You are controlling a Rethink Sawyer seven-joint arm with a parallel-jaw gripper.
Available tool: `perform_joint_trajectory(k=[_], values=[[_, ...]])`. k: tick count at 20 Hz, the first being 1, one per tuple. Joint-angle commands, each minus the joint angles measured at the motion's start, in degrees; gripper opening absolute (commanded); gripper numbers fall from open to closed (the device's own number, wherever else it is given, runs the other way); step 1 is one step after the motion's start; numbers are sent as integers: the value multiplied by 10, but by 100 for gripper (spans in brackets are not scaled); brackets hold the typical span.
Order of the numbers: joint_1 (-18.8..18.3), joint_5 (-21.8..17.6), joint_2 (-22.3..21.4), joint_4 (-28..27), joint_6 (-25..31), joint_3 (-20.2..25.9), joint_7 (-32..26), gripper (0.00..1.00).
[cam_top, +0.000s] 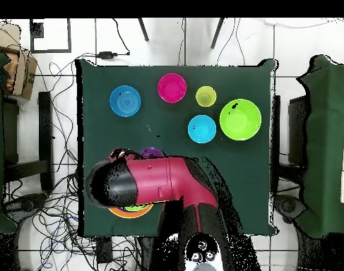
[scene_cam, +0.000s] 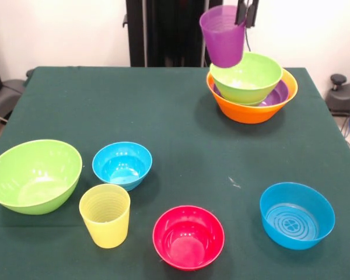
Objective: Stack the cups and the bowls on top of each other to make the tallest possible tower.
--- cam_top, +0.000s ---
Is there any black base with knob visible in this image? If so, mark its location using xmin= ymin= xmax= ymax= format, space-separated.
xmin=3 ymin=193 xmax=49 ymax=224

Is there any purple cup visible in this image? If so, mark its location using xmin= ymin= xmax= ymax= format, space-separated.
xmin=139 ymin=146 xmax=166 ymax=159

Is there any yellow ribbed cup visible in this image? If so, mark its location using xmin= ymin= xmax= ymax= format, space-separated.
xmin=195 ymin=85 xmax=218 ymax=108

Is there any tangle of floor cables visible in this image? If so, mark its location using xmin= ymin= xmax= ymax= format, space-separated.
xmin=1 ymin=60 xmax=141 ymax=271

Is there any blue bowl with ribbed bottom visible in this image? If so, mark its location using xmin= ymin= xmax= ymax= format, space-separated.
xmin=109 ymin=85 xmax=142 ymax=118

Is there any red bowl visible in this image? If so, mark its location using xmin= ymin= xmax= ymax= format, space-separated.
xmin=157 ymin=73 xmax=188 ymax=104

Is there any cardboard box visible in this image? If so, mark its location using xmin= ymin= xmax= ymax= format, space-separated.
xmin=0 ymin=22 xmax=38 ymax=100

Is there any large green bowl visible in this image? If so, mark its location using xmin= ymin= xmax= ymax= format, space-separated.
xmin=219 ymin=98 xmax=262 ymax=141
xmin=123 ymin=204 xmax=150 ymax=212

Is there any small light blue bowl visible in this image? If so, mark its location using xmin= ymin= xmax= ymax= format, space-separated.
xmin=187 ymin=114 xmax=218 ymax=145

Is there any black stand leg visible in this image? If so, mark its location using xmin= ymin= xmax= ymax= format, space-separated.
xmin=137 ymin=18 xmax=150 ymax=42
xmin=210 ymin=18 xmax=225 ymax=49

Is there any black bench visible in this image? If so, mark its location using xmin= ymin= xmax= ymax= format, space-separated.
xmin=3 ymin=91 xmax=54 ymax=193

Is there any dark green tablecloth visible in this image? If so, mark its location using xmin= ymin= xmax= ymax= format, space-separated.
xmin=75 ymin=58 xmax=278 ymax=238

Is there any large orange bowl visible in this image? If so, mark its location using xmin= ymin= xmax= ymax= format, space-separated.
xmin=107 ymin=203 xmax=155 ymax=219

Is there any grey chair base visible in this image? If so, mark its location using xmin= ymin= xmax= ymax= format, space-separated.
xmin=273 ymin=194 xmax=307 ymax=224

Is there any black power adapter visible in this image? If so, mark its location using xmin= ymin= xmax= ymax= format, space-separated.
xmin=97 ymin=51 xmax=118 ymax=60

